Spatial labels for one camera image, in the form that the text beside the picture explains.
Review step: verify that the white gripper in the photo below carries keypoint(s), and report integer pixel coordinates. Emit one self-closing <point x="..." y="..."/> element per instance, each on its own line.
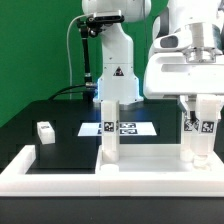
<point x="168" y="74"/>

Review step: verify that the white desk top panel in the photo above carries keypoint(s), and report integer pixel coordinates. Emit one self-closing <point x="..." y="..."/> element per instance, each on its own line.
<point x="158" y="158"/>

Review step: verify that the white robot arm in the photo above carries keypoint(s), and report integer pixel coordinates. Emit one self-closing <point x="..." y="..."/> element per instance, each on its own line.
<point x="203" y="18"/>

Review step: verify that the marker tag sheet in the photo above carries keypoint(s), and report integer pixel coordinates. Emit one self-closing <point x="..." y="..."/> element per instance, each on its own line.
<point x="125" y="129"/>

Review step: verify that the white U-shaped fence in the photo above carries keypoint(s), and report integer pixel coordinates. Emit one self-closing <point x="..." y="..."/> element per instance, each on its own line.
<point x="15" y="180"/>

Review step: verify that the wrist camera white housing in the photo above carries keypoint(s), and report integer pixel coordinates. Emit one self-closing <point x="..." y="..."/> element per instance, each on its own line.
<point x="174" y="42"/>

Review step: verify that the black camera on mount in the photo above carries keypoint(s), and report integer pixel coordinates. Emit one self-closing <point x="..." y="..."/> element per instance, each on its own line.
<point x="107" y="17"/>

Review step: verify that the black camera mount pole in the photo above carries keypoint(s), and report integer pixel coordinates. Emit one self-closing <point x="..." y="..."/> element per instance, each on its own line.
<point x="90" y="86"/>

